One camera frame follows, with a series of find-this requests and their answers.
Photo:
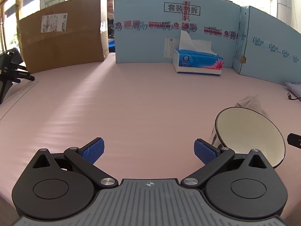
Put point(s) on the blue cardboard panel script print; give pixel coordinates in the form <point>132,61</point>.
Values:
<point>265,61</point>

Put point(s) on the white bowl with dark rim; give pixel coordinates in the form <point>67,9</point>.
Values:
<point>249,136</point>

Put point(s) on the lavender fabric pouch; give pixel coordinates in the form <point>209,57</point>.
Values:
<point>295,87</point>

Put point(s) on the blue tissue box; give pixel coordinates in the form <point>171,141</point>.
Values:
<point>199,62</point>

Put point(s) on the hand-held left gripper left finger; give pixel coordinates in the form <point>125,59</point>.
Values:
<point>94,150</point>

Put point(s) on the black device stand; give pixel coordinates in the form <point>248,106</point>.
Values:
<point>9,63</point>

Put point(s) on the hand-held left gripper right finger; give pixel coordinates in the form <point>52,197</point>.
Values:
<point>204,151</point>

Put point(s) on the white paper label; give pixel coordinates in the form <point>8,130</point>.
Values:
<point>169,48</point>

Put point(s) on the beige cleaning cloth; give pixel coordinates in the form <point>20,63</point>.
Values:
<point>252,103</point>

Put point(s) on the light blue cardboard barrier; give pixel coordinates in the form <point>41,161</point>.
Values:
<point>145,44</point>

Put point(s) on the brown cardboard box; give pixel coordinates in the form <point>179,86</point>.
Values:
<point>65,49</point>

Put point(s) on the white air conditioner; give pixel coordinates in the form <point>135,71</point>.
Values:
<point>283,4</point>

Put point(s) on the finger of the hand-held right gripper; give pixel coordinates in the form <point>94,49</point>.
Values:
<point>294,140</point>

